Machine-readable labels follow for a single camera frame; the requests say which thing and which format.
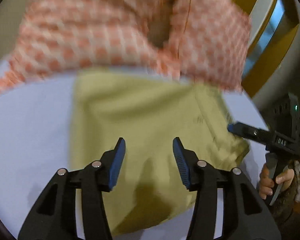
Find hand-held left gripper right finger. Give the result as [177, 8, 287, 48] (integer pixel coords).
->
[172, 137, 282, 240]

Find person's right hand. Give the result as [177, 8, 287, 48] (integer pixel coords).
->
[258, 163, 295, 200]

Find orange checkered cloth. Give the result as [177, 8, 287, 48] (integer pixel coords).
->
[0, 0, 252, 97]

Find yellow-green pants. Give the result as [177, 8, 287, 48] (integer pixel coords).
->
[68, 67, 250, 237]

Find yellow framed furniture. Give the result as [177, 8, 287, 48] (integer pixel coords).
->
[231, 0, 300, 113]

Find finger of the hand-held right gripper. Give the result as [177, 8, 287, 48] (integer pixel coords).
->
[227, 122, 278, 146]

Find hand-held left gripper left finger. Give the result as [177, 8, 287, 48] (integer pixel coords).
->
[17, 137, 126, 240]

